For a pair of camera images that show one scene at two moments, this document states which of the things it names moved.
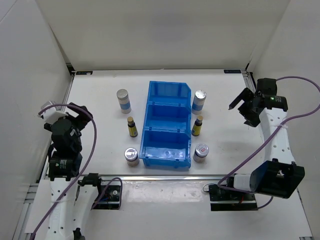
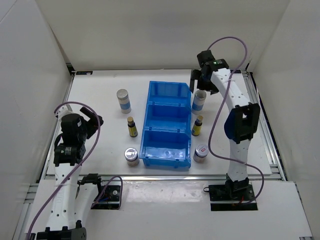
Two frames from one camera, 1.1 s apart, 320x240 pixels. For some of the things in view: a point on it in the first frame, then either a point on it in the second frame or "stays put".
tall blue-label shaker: x=198 y=103 stays put
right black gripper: x=246 y=95 -> x=196 y=75
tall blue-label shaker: x=122 y=96 stays put
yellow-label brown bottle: x=197 y=127 stays put
